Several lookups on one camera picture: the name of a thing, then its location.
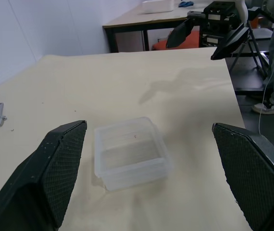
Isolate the white and black sneaker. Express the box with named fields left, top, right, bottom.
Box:
left=251, top=100, right=274, bottom=115

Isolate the beige table with black frame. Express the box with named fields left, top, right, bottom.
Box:
left=102, top=0, right=212, bottom=54

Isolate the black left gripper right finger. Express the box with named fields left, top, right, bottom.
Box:
left=212, top=122, right=274, bottom=231

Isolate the blue cloth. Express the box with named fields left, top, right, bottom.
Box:
left=178, top=0, right=194, bottom=8

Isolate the white plastic tray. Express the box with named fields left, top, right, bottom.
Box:
left=141, top=0, right=175, bottom=14

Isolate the thin white cable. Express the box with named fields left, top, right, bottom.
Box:
left=258, top=51, right=274, bottom=135

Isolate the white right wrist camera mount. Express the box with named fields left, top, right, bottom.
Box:
left=233, top=0, right=249, bottom=24

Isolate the clear plastic square container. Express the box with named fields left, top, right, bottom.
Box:
left=94, top=116, right=175, bottom=192

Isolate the orange cushion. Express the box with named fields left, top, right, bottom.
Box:
left=152, top=30, right=201, bottom=51

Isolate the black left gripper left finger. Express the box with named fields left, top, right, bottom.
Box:
left=0, top=119, right=88, bottom=231

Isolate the black folding stand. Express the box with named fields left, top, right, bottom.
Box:
left=228, top=21, right=272, bottom=80

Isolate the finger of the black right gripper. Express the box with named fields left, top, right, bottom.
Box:
left=165, top=17, right=196, bottom=49
left=210, top=26, right=250, bottom=61

